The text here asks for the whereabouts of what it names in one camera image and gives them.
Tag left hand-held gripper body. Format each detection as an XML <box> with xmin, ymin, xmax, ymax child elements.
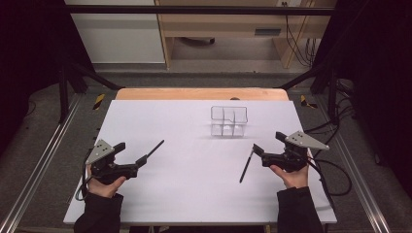
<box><xmin>85</xmin><ymin>139</ymin><xmax>140</xmax><ymax>186</ymax></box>

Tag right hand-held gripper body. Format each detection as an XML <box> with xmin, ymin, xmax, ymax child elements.
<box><xmin>261</xmin><ymin>130</ymin><xmax>330</xmax><ymax>174</ymax></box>

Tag black pen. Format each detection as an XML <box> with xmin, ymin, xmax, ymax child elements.
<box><xmin>142</xmin><ymin>139</ymin><xmax>165</xmax><ymax>161</ymax></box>
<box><xmin>239</xmin><ymin>150</ymin><xmax>256</xmax><ymax>184</ymax></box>

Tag clear plastic pen holder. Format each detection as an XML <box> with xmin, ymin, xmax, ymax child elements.
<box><xmin>210</xmin><ymin>105</ymin><xmax>249</xmax><ymax>138</ymax></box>

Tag person's right hand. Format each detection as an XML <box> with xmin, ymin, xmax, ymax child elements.
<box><xmin>269</xmin><ymin>164</ymin><xmax>310</xmax><ymax>189</ymax></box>

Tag person's left hand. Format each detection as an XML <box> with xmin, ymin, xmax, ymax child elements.
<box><xmin>86</xmin><ymin>164</ymin><xmax>127</xmax><ymax>199</ymax></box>

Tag yellow black tape strip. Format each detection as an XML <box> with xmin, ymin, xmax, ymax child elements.
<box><xmin>92</xmin><ymin>93</ymin><xmax>107</xmax><ymax>111</ymax></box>
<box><xmin>299</xmin><ymin>94</ymin><xmax>319</xmax><ymax>110</ymax></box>

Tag black metal stand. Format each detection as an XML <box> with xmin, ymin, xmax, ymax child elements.
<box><xmin>57</xmin><ymin>61</ymin><xmax>125</xmax><ymax>124</ymax></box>
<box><xmin>279</xmin><ymin>59</ymin><xmax>340</xmax><ymax>121</ymax></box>

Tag white cabinet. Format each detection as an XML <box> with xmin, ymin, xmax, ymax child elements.
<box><xmin>63</xmin><ymin>0</ymin><xmax>166</xmax><ymax>64</ymax></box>

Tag black curtain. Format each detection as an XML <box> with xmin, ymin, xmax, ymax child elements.
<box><xmin>313</xmin><ymin>0</ymin><xmax>412</xmax><ymax>198</ymax></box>
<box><xmin>0</xmin><ymin>0</ymin><xmax>95</xmax><ymax>158</ymax></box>

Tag wooden desk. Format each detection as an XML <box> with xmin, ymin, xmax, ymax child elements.
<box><xmin>154</xmin><ymin>0</ymin><xmax>338</xmax><ymax>70</ymax></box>

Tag office chair base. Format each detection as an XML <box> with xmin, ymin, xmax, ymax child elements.
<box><xmin>179</xmin><ymin>36</ymin><xmax>216</xmax><ymax>46</ymax></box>

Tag black metal crossbar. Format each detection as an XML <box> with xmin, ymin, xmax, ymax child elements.
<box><xmin>64</xmin><ymin>4</ymin><xmax>336</xmax><ymax>17</ymax></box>

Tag left hand-held gripper cable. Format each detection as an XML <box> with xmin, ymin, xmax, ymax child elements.
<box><xmin>75</xmin><ymin>148</ymin><xmax>95</xmax><ymax>202</ymax></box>

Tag hand-held gripper cable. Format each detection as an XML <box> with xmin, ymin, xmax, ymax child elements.
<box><xmin>305</xmin><ymin>151</ymin><xmax>336</xmax><ymax>212</ymax></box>
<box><xmin>75</xmin><ymin>148</ymin><xmax>95</xmax><ymax>202</ymax></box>

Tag right hand-held gripper cable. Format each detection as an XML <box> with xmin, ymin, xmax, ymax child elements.
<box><xmin>305</xmin><ymin>151</ymin><xmax>336</xmax><ymax>212</ymax></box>

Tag black floor cables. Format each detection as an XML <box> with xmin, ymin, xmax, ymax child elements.
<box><xmin>303</xmin><ymin>79</ymin><xmax>356</xmax><ymax>159</ymax></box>

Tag black floor cable loop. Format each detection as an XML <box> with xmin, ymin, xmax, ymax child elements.
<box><xmin>310</xmin><ymin>157</ymin><xmax>353</xmax><ymax>197</ymax></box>

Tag aluminium floor rail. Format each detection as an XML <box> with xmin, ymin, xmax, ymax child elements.
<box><xmin>314</xmin><ymin>96</ymin><xmax>392</xmax><ymax>233</ymax></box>
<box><xmin>0</xmin><ymin>94</ymin><xmax>83</xmax><ymax>233</ymax></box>

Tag black desk cables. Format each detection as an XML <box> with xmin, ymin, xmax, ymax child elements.
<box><xmin>281</xmin><ymin>1</ymin><xmax>318</xmax><ymax>68</ymax></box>

